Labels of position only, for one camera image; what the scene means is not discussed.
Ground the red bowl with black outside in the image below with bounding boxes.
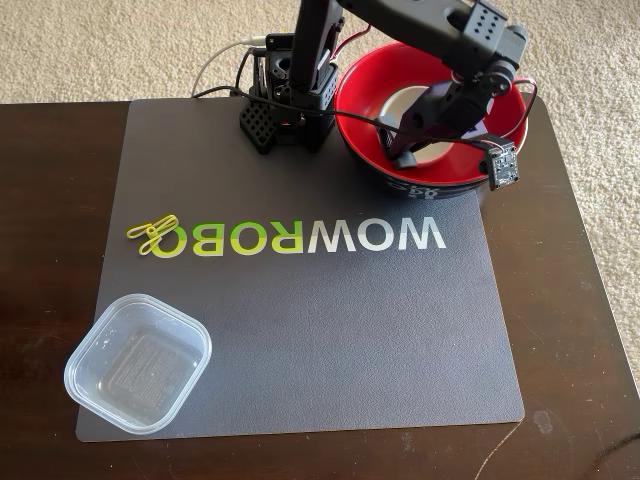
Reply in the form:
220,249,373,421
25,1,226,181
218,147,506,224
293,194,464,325
333,42,530,200

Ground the red white gripper servo wire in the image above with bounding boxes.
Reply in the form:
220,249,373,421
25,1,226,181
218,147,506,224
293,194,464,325
499,77,540,151

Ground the yellow-green clip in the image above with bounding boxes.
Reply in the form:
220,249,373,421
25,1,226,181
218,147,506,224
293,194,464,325
125,213,180,257

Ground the white cable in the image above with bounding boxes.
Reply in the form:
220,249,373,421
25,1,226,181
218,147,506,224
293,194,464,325
191,34,269,97

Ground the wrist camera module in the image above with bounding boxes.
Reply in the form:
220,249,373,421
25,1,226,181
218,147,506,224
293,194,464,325
478,138,521,193

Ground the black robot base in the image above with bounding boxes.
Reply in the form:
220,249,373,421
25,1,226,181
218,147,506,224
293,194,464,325
238,32,337,155

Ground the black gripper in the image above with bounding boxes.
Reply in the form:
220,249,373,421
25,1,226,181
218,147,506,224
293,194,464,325
388,78,497,170

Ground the black camera cable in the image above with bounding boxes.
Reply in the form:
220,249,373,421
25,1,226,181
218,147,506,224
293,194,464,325
192,47,494,151

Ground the clear plastic square container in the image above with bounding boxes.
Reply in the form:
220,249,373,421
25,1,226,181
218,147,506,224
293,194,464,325
63,293,212,435

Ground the grey mat with WOWROBO print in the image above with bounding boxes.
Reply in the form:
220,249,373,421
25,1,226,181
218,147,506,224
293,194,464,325
74,97,526,444

